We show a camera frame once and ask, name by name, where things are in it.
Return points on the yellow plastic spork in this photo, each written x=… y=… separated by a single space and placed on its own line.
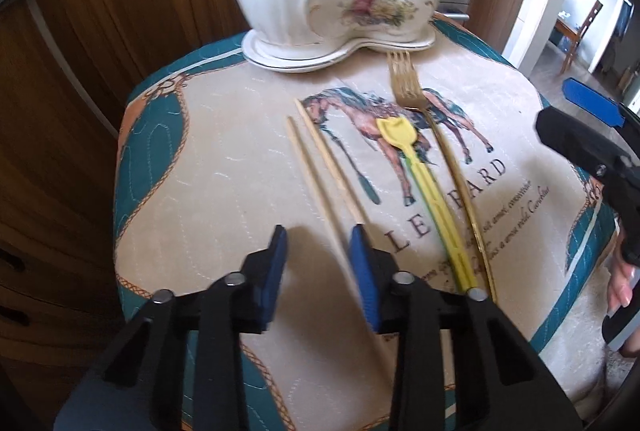
x=400 y=133

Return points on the wooden dining table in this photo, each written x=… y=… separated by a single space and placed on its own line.
x=567 y=26

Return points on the white ceramic drip tray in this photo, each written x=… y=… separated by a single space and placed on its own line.
x=300 y=60

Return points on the gold fork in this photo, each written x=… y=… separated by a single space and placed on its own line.
x=405 y=81

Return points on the wide wooden base cabinet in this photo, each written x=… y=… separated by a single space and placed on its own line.
x=100 y=61

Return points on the wooden chopstick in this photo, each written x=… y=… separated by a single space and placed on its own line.
x=310 y=176
x=330 y=161

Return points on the printed horse table cloth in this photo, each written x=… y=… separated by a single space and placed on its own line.
x=225 y=171

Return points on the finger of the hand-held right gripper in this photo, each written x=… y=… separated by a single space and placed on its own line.
x=590 y=103
x=575 y=136

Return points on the person's right hand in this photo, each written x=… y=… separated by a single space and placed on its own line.
x=622 y=283

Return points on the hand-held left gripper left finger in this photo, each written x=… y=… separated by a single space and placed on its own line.
x=277 y=271

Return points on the wooden chair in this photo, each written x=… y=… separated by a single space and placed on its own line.
x=587 y=31

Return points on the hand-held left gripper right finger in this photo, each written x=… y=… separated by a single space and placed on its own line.
x=362 y=281

